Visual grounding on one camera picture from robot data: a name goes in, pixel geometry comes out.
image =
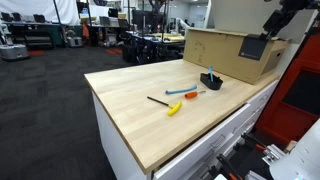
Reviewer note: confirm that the black cluttered work table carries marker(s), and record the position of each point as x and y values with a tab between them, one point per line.
146	46

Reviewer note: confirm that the black camera on stand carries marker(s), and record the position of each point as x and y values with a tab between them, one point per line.
276	20

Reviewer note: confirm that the silver metal pot machine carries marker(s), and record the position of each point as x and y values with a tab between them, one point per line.
75	41

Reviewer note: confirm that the black pen holder cup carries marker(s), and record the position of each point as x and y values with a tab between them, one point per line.
210	85

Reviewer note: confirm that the white drawer cabinet under table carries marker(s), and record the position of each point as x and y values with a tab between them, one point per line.
113	146

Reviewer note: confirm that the silver metal bracket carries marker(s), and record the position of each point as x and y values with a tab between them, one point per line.
274	154

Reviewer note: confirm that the black and orange clamp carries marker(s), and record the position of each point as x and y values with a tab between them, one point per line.
230	168

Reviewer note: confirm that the grey flat machine on floor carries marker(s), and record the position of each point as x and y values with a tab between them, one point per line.
13	51

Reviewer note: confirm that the large cardboard box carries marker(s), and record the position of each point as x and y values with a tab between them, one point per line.
220	53

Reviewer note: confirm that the white backdrop curtain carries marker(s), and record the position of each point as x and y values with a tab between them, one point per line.
40	7

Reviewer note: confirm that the black desk with chairs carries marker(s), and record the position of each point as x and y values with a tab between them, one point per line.
33	31

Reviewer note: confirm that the red metal frame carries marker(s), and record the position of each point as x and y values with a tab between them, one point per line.
283	120

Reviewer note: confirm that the orange marker pen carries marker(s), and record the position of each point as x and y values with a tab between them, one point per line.
191	95

